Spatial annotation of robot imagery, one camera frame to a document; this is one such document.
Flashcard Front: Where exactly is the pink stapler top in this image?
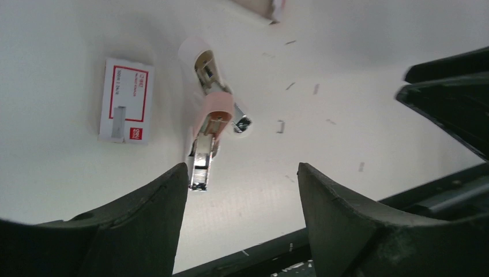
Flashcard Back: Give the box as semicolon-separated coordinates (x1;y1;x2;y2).
186;91;234;192

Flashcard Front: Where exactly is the red white staple box sleeve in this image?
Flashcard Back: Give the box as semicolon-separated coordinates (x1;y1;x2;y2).
98;58;155;145

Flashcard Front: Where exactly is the black front mounting rail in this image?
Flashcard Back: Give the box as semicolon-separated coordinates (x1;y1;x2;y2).
172;162;489;277

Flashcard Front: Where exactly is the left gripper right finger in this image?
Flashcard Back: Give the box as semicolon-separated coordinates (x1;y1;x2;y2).
297;162;489;277

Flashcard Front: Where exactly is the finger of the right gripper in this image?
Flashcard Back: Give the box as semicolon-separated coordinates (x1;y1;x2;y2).
404;47;488;84
396;74;488;161

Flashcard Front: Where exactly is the white stapler base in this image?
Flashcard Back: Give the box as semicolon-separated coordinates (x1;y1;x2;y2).
178;36;253;135

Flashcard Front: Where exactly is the loose bent staple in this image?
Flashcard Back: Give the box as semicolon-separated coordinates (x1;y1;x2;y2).
276;120;285;134

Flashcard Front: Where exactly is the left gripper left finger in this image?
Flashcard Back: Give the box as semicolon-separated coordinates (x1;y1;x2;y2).
1;163;188;276

